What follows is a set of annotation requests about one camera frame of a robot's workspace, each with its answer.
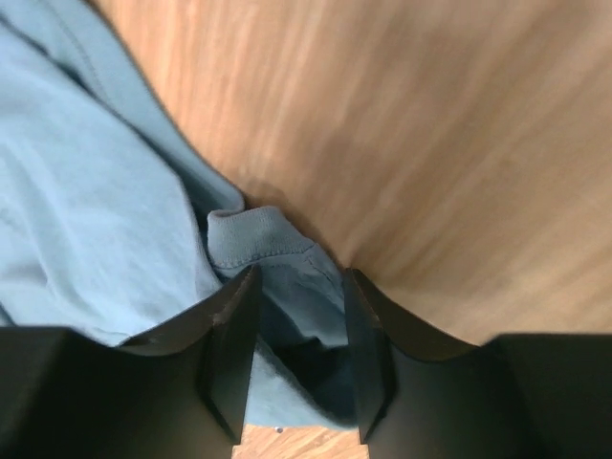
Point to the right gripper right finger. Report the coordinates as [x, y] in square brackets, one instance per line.
[422, 393]

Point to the blue-grey t shirt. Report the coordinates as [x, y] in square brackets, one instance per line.
[111, 223]

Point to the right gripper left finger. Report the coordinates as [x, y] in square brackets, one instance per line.
[178, 390]

